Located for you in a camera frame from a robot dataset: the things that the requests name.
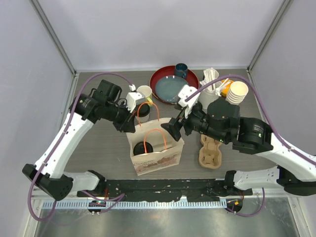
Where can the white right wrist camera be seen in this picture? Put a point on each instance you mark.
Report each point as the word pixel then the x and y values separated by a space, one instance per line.
pixel 187 98

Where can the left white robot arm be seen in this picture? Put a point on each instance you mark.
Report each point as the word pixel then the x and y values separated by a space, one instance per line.
pixel 48 172

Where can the orange round container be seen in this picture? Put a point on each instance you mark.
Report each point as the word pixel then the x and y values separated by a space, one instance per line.
pixel 225 86

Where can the brown paper takeout bag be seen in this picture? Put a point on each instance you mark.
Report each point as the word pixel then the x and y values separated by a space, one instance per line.
pixel 167 152

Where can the red lacquer round tray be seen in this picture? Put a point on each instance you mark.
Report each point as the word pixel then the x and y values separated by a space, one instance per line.
pixel 192 79

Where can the white stirrer holder cup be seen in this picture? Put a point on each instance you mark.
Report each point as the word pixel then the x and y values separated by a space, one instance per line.
pixel 208 95

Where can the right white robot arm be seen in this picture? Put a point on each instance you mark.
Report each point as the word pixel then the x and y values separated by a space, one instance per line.
pixel 295 170

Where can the white paper cup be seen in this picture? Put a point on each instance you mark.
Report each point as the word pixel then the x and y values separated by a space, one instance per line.
pixel 142 119

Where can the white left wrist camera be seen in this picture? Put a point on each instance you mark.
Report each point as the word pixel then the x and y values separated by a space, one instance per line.
pixel 134 98

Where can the dark blue ceramic mug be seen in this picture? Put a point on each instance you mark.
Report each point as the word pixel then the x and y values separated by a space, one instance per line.
pixel 181 70

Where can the stack of white paper cups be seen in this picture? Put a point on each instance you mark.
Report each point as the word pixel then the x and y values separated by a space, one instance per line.
pixel 237 92

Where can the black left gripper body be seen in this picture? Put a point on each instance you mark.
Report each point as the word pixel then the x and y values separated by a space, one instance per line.
pixel 120 115

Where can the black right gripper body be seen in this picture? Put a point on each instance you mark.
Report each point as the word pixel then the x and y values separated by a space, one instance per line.
pixel 197 121

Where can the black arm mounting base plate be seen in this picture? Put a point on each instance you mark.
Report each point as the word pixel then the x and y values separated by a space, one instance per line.
pixel 168 190

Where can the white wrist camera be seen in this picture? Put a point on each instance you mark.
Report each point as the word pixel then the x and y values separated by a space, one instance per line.
pixel 187 98
pixel 134 98

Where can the small paper cup with stirrers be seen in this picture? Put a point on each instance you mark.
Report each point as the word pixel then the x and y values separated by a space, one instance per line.
pixel 210 74

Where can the blue ceramic plate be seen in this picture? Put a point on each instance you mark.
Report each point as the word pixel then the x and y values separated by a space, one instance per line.
pixel 168 87

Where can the yellow-green ceramic mug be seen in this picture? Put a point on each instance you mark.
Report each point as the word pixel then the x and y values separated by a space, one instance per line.
pixel 146 91

